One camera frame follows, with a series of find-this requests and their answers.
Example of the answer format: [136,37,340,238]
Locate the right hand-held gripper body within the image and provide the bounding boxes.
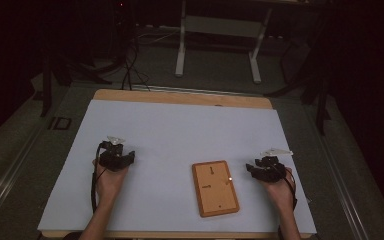
[255,148,294,183]

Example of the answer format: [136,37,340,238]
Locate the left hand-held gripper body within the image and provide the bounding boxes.
[98,135,130,173]

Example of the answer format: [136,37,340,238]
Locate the person's left hand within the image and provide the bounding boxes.
[92,159,130,205]

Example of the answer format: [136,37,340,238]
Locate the person's right hand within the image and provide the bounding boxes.
[262,167,296,212]

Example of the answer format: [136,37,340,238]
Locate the wooden tray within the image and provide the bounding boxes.
[191,160,241,219]

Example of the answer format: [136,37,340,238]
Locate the white table sheet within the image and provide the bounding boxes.
[37,99,318,235]

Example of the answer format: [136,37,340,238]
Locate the wooden table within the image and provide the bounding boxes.
[41,88,315,240]

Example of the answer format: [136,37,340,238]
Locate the black stand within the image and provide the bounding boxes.
[39,49,114,118]
[263,33,334,136]

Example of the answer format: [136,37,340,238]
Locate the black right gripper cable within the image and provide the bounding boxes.
[270,159,299,212]

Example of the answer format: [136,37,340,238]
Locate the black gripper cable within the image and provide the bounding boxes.
[90,143,108,215]
[270,159,299,212]

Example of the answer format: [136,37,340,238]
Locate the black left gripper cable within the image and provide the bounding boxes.
[90,143,108,215]

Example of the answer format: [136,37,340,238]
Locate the black floor cables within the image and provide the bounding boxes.
[111,19,181,92]

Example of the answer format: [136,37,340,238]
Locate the white metal stand frame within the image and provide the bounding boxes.
[174,0,275,85]

